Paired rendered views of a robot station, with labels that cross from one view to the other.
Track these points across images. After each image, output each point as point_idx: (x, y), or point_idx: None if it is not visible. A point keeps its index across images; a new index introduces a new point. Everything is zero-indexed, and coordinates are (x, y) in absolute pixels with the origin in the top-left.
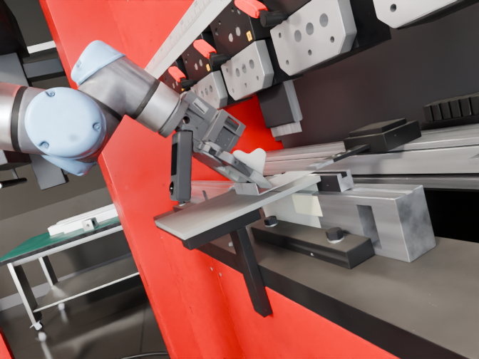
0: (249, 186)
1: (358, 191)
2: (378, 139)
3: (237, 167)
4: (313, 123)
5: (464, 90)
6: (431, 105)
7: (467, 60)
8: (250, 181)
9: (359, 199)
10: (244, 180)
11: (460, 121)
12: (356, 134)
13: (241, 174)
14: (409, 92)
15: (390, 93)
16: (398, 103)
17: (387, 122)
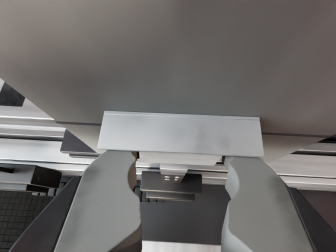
0: (142, 138)
1: (41, 126)
2: (149, 184)
3: (19, 238)
4: (335, 214)
5: (157, 204)
6: (155, 201)
7: (149, 226)
8: (123, 158)
9: (10, 113)
10: (228, 161)
11: (139, 183)
12: (182, 196)
13: (99, 189)
14: (201, 216)
15: (220, 220)
16: (215, 208)
17: (163, 199)
